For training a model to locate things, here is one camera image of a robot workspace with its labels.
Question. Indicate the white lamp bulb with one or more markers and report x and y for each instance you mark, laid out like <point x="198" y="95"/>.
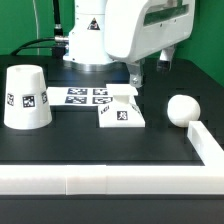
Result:
<point x="182" y="109"/>

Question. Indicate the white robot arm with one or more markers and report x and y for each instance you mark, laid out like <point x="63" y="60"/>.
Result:
<point x="86" y="47"/>

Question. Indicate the white lamp base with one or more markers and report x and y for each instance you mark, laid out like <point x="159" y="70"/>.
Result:
<point x="122" y="111"/>

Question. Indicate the white L-shaped fence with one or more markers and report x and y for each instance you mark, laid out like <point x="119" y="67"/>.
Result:
<point x="116" y="180"/>

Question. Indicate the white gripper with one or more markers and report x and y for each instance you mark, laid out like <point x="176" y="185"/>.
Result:
<point x="135" y="29"/>

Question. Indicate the white marker sheet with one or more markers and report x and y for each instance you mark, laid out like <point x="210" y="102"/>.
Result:
<point x="87" y="96"/>

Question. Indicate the white lamp shade cone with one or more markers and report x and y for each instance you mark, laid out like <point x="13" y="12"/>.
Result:
<point x="26" y="101"/>

